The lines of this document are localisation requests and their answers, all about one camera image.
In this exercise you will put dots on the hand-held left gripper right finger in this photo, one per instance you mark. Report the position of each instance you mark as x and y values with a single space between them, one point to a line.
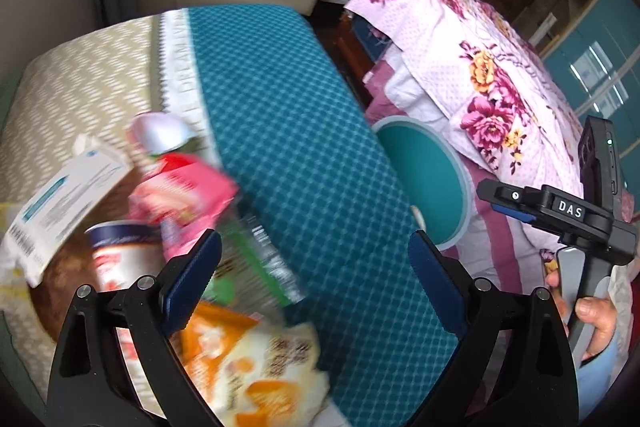
432 279

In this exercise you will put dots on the person's right hand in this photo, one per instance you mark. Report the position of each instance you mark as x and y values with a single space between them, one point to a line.
595 322

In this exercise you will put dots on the person's right forearm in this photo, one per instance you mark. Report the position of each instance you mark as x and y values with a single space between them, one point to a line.
605 374

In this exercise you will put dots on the pink red snack packet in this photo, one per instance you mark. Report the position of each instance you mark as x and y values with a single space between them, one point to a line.
185 197

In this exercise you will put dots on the brown round tray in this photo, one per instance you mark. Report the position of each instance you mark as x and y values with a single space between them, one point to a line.
65 292

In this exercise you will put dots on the pale yellow paper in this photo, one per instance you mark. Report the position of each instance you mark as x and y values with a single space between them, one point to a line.
10 247

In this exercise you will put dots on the orange white snack bag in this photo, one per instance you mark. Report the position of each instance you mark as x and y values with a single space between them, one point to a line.
260 357

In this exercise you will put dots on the dark wooden nightstand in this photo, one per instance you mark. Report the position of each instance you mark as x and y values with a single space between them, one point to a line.
357 57

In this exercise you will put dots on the pink floral quilt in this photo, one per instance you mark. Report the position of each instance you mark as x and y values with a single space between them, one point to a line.
475 72

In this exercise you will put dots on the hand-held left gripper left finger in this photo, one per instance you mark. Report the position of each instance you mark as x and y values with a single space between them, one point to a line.
192 279

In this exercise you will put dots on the teal round bin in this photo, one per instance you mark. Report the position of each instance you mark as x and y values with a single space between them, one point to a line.
425 177

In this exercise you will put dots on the teal glass door cabinet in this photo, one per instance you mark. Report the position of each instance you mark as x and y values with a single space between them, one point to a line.
595 57

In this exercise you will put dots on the white paper carton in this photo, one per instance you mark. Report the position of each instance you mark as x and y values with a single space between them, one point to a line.
60 207

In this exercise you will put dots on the pink striped bed sheet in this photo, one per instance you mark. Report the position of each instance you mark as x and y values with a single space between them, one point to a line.
505 239

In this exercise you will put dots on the silver foil lid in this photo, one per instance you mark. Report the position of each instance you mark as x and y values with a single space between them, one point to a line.
160 132

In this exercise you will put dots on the white cup with blue rim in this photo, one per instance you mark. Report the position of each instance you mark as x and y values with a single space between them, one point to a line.
120 257

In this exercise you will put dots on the clear green wrapper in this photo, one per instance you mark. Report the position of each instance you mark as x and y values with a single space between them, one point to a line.
255 257

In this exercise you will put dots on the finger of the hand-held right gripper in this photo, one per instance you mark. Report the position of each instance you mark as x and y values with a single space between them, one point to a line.
510 196

